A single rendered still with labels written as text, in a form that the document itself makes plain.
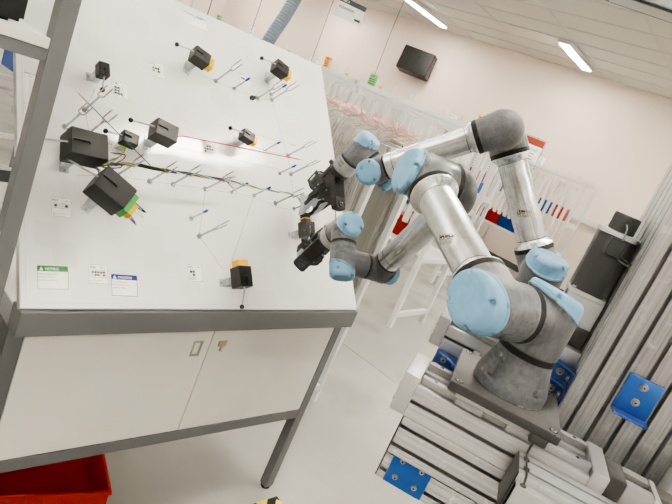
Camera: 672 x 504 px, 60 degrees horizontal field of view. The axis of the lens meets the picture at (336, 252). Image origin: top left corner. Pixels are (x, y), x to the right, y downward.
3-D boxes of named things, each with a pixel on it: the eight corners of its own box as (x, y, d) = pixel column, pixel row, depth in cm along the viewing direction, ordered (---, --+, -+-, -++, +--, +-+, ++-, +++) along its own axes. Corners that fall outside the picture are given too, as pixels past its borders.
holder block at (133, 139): (96, 129, 156) (109, 118, 152) (127, 143, 162) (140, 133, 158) (92, 144, 154) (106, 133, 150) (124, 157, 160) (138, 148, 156)
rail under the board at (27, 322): (351, 327, 219) (358, 312, 217) (13, 337, 132) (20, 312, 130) (342, 319, 222) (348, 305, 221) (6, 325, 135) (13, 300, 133)
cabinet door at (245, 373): (300, 410, 228) (338, 323, 218) (179, 431, 187) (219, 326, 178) (296, 406, 230) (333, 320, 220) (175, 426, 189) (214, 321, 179)
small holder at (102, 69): (86, 96, 157) (97, 86, 153) (85, 69, 158) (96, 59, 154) (103, 101, 160) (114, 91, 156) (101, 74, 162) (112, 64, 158)
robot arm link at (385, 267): (493, 167, 148) (384, 264, 181) (460, 153, 143) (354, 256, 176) (504, 202, 141) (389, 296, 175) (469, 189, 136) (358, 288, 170)
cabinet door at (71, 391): (177, 430, 188) (217, 325, 178) (-11, 463, 147) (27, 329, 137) (174, 426, 189) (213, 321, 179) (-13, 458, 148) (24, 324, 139)
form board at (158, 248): (16, 310, 132) (19, 308, 131) (10, -70, 154) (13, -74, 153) (353, 310, 219) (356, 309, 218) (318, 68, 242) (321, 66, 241)
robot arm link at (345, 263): (370, 280, 165) (372, 244, 169) (336, 271, 160) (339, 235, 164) (355, 287, 172) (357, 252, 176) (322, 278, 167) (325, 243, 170)
